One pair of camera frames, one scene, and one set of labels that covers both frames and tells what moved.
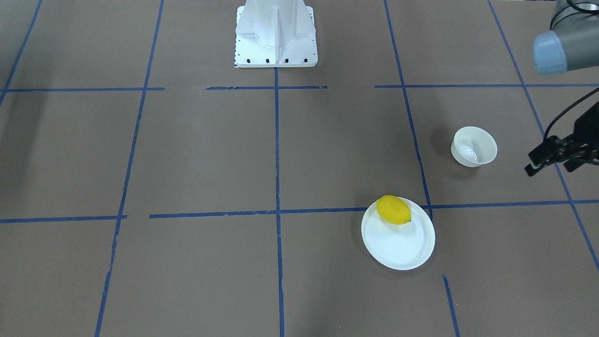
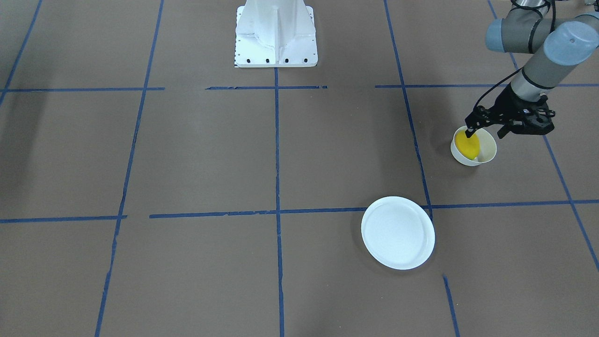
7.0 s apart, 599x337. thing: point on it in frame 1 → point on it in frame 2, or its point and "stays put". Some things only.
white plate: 400,246 stays put
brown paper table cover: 149,187 stays put
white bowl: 472,147 stays put
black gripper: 554,150 → 532,118
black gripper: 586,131 → 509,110
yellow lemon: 393,210 → 468,147
